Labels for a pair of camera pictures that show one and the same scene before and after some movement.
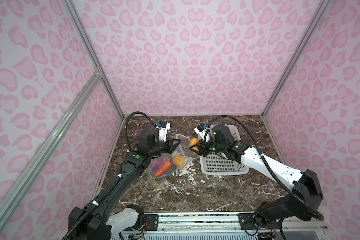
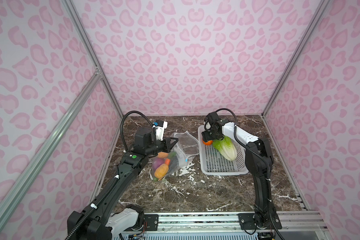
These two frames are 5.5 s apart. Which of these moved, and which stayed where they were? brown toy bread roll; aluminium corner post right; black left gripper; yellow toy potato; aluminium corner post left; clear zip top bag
Moved: yellow toy potato; brown toy bread roll
Stayed: clear zip top bag; aluminium corner post left; black left gripper; aluminium corner post right
